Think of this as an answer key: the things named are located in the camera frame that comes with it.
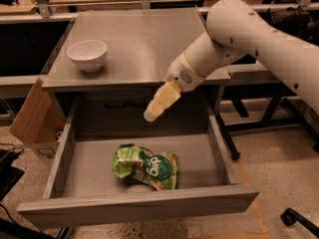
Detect brown cardboard box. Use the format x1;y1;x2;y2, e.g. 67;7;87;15
9;79;65;158

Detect black table leg frame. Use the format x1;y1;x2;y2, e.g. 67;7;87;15
216;83;319;160

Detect green rice chip bag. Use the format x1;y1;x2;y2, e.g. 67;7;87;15
112;144;177;191

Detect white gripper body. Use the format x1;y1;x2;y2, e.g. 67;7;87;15
165;54;205;93

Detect black drawer handle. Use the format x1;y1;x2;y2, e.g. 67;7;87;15
128;98;151;107
105;99;127;109

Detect black bag on shelf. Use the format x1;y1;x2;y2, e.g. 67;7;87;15
266;7;319;45

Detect black equipment at left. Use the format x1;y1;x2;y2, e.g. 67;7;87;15
0;143;25;201

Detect grey open top drawer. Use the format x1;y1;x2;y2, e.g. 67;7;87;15
18;95;258;228

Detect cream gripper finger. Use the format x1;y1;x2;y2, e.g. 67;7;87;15
144;82;181;121

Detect black drawer handle left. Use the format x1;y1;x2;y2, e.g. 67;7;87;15
105;99;127;109

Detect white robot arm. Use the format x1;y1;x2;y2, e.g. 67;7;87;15
144;0;319;121

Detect black drawer handle right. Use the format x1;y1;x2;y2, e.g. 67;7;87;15
128;98;151;107

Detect white ceramic bowl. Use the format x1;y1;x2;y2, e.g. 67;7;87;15
67;40;108;72

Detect black chair base wheel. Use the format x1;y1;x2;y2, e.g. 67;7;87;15
280;208;319;238

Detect grey metal cabinet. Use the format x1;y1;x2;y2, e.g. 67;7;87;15
41;7;231;134

